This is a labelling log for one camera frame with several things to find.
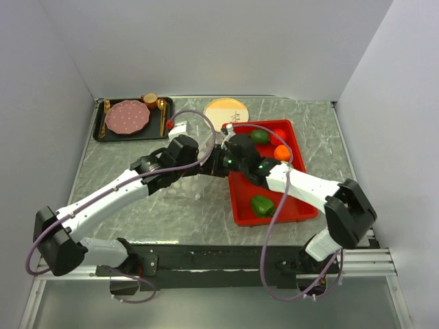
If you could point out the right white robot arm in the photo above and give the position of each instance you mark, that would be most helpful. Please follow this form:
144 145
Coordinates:
349 213

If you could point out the red plastic bin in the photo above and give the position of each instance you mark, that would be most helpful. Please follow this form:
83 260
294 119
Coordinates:
242 191

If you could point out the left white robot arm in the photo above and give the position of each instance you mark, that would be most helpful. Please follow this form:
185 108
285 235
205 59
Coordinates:
60 236

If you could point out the gold spoon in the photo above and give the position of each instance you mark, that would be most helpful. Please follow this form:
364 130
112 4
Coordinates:
162 106

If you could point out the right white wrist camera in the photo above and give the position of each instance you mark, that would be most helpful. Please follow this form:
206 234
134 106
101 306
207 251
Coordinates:
227 132

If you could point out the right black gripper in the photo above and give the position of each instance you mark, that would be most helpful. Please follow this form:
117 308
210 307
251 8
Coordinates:
212 166

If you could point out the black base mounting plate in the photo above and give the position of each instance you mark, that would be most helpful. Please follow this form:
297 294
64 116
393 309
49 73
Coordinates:
210 266

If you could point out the beige round plate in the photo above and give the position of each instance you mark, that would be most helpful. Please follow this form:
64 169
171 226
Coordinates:
226 110

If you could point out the gold fork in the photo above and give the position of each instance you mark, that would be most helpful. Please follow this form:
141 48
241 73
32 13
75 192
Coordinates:
102 131

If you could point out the clear zip top bag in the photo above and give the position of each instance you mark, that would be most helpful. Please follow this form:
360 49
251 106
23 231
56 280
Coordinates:
192 186

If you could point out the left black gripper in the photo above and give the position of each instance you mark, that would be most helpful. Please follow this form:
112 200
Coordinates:
193 171

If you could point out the aluminium rail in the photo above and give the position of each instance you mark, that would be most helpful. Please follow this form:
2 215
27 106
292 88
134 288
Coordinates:
357 263

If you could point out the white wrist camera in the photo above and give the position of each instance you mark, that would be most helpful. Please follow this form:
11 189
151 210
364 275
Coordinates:
227 132
180 128

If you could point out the pink dotted plate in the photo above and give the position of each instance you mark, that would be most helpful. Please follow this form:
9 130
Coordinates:
127 117

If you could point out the orange fruit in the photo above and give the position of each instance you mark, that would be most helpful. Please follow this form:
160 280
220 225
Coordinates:
282 153

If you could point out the green lime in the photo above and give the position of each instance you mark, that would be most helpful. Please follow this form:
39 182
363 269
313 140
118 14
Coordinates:
260 137

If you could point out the green bell pepper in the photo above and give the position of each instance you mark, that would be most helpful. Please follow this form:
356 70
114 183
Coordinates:
262 207

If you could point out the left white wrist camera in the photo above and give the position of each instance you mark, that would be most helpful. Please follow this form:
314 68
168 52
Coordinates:
180 128

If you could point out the orange cup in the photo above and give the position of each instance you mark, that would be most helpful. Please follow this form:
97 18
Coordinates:
150 100

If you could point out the red tomato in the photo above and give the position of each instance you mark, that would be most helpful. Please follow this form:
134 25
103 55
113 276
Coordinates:
277 137

